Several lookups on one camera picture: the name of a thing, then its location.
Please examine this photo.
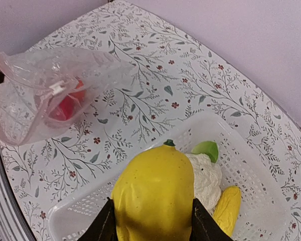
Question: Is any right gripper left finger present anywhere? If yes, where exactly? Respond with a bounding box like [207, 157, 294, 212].
[78, 197, 118, 241]

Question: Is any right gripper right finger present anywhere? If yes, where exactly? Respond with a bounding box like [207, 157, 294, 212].
[190, 198, 233, 241]

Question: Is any clear zip top bag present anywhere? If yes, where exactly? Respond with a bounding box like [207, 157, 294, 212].
[0, 47, 134, 146]

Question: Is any red toy bell pepper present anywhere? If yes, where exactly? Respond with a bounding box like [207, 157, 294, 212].
[48, 95, 79, 122]

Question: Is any white toy cauliflower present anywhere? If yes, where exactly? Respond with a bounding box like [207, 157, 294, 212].
[186, 141, 222, 213]

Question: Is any white plastic basket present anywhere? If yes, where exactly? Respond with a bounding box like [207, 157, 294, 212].
[47, 113, 289, 240]

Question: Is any floral table mat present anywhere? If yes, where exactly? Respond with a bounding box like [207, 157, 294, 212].
[1, 1, 301, 240]

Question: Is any front aluminium rail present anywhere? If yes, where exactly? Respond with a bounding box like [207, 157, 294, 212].
[0, 151, 36, 240]

